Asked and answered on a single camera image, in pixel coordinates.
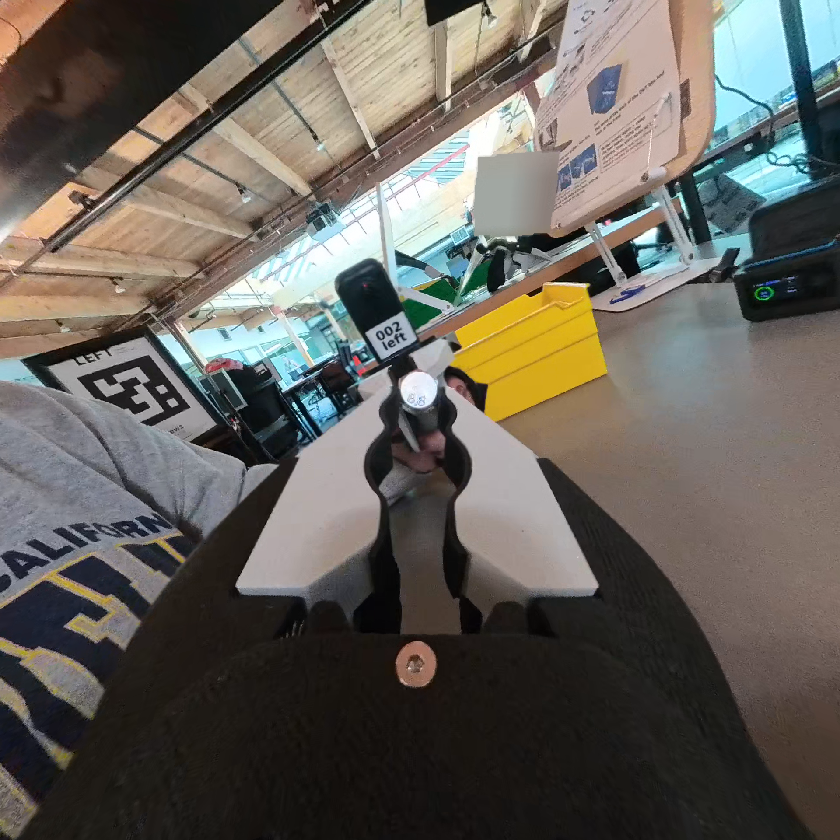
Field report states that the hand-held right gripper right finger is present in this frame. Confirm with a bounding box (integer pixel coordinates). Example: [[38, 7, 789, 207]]
[[438, 384, 601, 621]]

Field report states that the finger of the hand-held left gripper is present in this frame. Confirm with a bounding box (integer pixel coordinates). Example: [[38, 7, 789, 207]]
[[356, 373, 395, 416], [415, 338, 462, 389]]

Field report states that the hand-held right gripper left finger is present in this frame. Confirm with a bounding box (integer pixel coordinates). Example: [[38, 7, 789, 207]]
[[235, 392, 403, 621]]

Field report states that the silver hex bolt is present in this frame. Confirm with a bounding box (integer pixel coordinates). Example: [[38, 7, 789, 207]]
[[397, 369, 439, 435]]

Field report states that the person's left hand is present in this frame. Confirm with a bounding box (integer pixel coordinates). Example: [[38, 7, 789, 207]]
[[392, 433, 452, 475]]

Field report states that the white slanted rod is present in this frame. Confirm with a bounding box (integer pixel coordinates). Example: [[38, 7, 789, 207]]
[[375, 182, 403, 309]]

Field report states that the ceiling projector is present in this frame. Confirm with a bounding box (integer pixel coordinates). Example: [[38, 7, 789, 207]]
[[304, 202, 347, 238]]

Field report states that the stacked yellow plastic bin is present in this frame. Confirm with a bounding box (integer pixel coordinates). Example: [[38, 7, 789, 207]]
[[448, 282, 609, 423]]

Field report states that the white board stand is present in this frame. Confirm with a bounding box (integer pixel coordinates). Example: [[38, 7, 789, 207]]
[[583, 167, 723, 311]]

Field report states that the framed black white tag sign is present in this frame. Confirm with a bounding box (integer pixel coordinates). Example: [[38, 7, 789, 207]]
[[21, 327, 223, 446]]

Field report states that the grey printed sweatshirt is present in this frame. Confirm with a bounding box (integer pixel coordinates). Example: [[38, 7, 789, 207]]
[[0, 508, 198, 840]]

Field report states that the wooden instruction board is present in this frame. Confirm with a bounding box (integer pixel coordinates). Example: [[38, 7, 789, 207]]
[[532, 0, 718, 239]]

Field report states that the black portable power station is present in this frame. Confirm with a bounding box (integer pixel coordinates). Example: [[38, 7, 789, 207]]
[[730, 239, 840, 324]]

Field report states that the black hard case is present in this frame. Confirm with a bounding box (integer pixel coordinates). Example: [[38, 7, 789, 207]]
[[747, 174, 840, 266]]

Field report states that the black pole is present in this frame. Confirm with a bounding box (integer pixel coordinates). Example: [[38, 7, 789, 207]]
[[777, 0, 826, 181]]

